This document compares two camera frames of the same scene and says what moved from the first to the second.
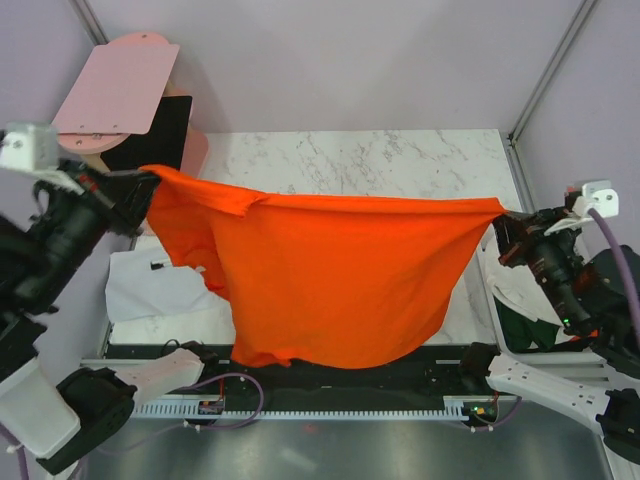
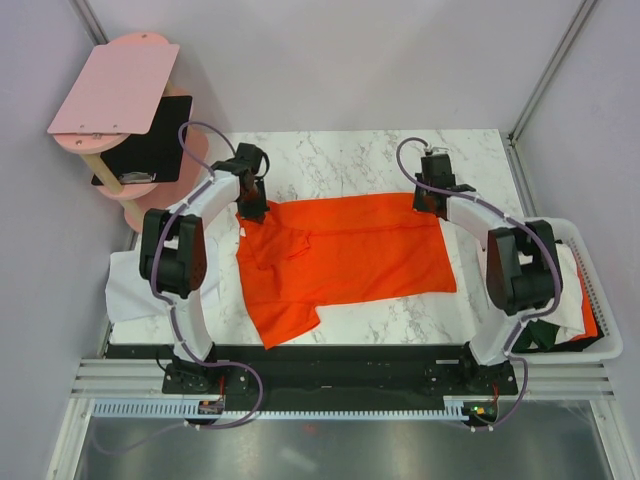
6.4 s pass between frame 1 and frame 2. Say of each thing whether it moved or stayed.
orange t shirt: moved
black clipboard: stayed
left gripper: moved
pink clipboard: stayed
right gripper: moved
